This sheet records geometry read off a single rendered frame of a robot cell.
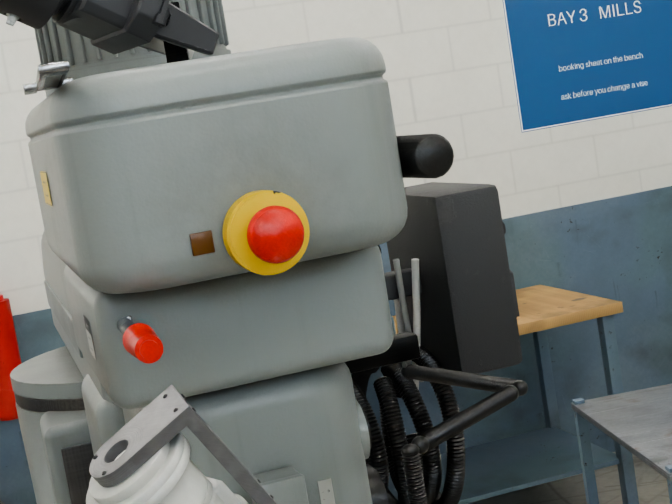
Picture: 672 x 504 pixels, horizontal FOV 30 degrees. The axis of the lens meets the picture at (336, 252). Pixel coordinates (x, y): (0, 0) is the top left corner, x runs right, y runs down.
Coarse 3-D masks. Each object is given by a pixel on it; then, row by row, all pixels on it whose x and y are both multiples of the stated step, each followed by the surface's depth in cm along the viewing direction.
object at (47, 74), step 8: (40, 64) 80; (48, 64) 80; (56, 64) 80; (64, 64) 80; (40, 72) 80; (48, 72) 80; (56, 72) 80; (64, 72) 81; (40, 80) 86; (48, 80) 87; (56, 80) 89; (64, 80) 100; (24, 88) 100; (32, 88) 100; (40, 88) 97; (48, 88) 99; (56, 88) 101
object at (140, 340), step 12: (120, 324) 95; (132, 324) 93; (144, 324) 89; (132, 336) 86; (144, 336) 84; (156, 336) 85; (132, 348) 85; (144, 348) 84; (156, 348) 84; (144, 360) 84; (156, 360) 85
